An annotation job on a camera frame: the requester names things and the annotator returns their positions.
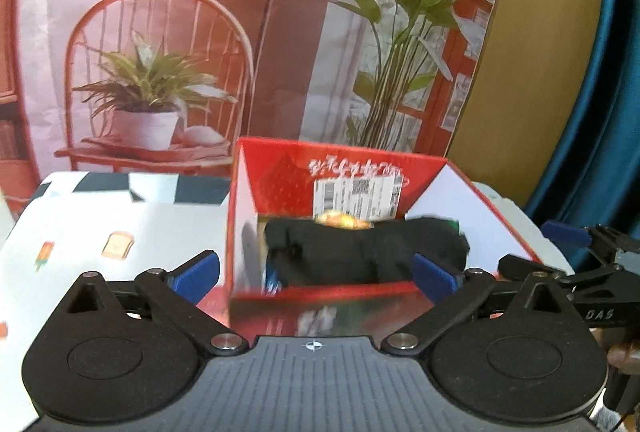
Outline red cardboard box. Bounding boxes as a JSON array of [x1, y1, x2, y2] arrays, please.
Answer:
[[225, 137, 543, 338]]

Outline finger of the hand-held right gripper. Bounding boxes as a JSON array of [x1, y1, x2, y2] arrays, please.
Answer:
[[541, 219, 621, 263], [499, 253, 616, 290]]

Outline orange floral quilted cloth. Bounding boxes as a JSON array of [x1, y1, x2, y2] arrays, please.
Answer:
[[317, 209, 373, 230]]

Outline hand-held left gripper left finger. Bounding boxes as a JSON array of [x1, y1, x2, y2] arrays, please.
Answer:
[[67, 249, 248, 358]]

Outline black eye mask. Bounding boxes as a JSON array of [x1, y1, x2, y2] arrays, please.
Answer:
[[262, 215, 471, 288]]

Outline blue curtain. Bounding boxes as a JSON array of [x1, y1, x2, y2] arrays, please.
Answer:
[[522, 0, 640, 258]]

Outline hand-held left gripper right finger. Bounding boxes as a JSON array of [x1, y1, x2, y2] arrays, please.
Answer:
[[382, 252, 568, 358]]

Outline person's right hand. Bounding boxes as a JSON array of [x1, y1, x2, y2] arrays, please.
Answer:
[[607, 344, 640, 379]]

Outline white bear printed mat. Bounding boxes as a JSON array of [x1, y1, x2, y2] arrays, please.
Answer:
[[0, 169, 576, 432]]

